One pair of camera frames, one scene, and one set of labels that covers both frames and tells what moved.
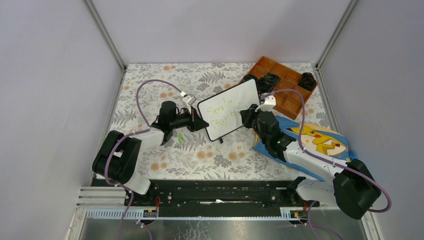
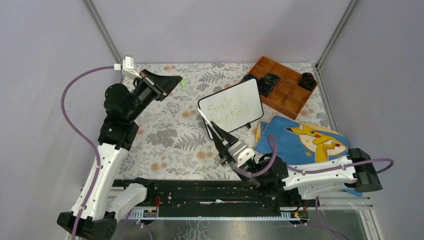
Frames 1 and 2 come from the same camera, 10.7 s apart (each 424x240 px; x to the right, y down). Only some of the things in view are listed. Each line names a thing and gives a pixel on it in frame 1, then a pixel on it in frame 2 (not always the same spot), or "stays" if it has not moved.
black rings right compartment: [307, 81] stays
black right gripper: [247, 115] to [222, 148]
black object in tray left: [267, 83] stays
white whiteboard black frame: [221, 111] stays
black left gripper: [195, 123] to [161, 86]
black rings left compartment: [249, 76] stays
